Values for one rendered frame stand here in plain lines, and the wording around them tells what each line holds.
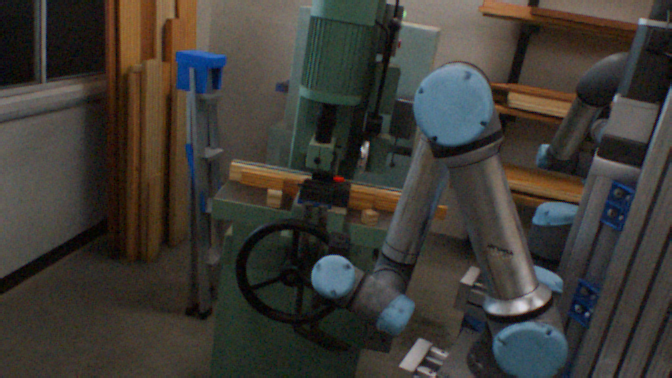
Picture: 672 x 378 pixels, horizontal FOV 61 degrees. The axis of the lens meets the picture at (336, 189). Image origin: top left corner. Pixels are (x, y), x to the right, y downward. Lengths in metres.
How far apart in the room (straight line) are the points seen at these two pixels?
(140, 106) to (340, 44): 1.59
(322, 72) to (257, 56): 2.57
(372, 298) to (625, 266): 0.52
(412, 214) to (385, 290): 0.15
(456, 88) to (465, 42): 3.00
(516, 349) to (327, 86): 0.87
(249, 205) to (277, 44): 2.57
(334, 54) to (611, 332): 0.93
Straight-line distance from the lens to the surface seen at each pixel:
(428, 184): 1.07
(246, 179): 1.73
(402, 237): 1.11
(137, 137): 2.96
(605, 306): 1.31
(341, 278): 1.01
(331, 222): 1.46
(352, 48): 1.55
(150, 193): 3.02
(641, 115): 1.30
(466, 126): 0.87
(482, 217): 0.94
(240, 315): 1.74
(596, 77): 1.56
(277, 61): 4.07
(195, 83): 2.41
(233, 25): 4.16
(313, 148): 1.63
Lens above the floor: 1.48
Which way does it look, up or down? 19 degrees down
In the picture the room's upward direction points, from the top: 10 degrees clockwise
